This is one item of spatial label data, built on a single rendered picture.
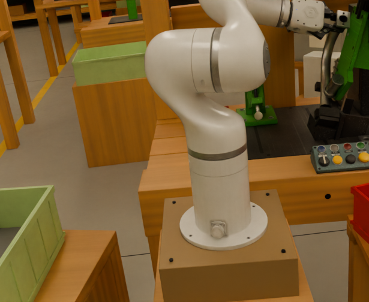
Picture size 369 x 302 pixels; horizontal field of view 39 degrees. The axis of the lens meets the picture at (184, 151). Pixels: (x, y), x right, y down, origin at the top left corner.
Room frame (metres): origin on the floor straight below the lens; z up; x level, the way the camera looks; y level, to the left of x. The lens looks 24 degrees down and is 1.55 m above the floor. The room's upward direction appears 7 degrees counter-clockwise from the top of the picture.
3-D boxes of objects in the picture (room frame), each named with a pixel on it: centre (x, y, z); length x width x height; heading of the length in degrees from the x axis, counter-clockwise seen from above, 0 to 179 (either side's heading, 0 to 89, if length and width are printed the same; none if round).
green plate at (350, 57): (1.48, -0.56, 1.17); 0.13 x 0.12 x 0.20; 85
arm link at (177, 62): (0.96, -0.04, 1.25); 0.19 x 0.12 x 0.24; 72
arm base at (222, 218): (0.95, -0.07, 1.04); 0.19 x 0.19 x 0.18
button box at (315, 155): (1.26, -0.42, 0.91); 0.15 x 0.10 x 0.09; 85
